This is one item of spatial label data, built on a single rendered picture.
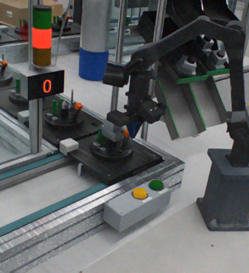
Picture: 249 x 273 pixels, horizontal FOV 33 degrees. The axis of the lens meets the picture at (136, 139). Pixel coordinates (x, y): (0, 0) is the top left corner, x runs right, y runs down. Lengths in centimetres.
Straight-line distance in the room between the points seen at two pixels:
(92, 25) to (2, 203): 120
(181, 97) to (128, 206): 54
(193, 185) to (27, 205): 58
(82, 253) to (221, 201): 42
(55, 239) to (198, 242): 41
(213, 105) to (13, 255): 96
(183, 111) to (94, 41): 83
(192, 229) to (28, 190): 50
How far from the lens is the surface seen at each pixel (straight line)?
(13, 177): 127
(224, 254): 122
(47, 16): 115
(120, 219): 112
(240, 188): 122
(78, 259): 112
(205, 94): 163
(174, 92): 151
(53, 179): 130
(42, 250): 108
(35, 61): 119
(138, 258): 114
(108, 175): 123
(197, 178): 150
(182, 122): 148
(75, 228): 112
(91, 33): 217
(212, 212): 127
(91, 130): 147
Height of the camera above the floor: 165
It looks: 28 degrees down
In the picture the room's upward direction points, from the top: 7 degrees clockwise
